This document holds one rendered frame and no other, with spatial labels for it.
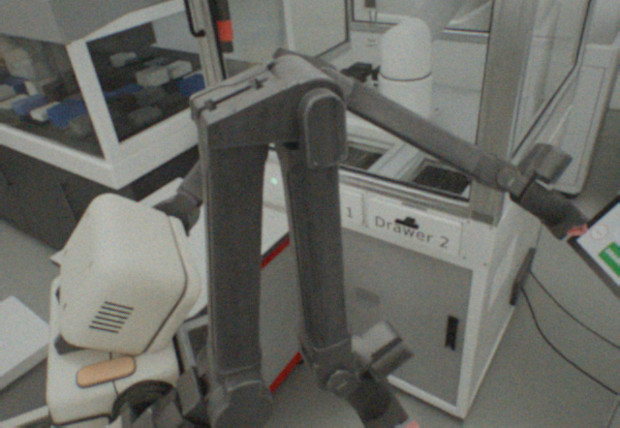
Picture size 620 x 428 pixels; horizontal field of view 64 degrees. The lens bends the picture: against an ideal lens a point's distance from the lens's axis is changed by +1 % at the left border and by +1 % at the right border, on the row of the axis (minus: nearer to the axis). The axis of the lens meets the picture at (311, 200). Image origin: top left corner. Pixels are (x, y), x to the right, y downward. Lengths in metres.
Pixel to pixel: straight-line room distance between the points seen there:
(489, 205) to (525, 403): 1.05
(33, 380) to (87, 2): 1.17
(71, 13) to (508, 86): 1.34
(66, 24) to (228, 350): 1.44
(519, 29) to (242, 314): 0.87
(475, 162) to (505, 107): 0.30
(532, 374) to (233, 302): 1.89
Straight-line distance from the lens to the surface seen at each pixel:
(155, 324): 0.73
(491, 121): 1.27
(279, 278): 1.79
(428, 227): 1.47
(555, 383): 2.32
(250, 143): 0.44
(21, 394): 1.68
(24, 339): 1.63
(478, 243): 1.46
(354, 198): 1.55
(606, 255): 1.32
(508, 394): 2.24
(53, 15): 1.85
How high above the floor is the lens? 1.77
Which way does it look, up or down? 34 degrees down
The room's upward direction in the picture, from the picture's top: 5 degrees counter-clockwise
